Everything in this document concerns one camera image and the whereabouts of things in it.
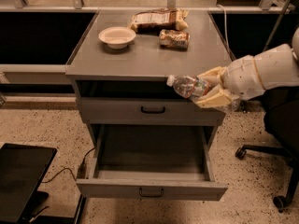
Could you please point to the white paper bowl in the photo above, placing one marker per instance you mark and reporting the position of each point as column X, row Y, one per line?
column 117, row 37

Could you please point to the grey drawer cabinet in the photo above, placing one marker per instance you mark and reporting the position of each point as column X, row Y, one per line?
column 140, row 71

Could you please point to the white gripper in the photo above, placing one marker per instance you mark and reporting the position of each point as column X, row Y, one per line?
column 240, row 76

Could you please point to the open grey drawer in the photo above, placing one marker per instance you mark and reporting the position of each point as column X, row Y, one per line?
column 151, row 162

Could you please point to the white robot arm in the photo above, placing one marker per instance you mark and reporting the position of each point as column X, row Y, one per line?
column 279, row 67

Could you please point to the small brown snack bag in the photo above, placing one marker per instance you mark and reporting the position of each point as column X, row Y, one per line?
column 174, row 39

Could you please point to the black office chair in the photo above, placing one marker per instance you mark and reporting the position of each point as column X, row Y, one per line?
column 281, row 119

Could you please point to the large brown snack bag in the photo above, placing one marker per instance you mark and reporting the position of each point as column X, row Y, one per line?
column 158, row 19

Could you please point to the clear plastic water bottle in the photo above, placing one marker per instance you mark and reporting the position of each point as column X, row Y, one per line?
column 192, row 88

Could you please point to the closed grey upper drawer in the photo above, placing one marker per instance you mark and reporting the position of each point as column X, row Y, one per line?
column 146, row 112

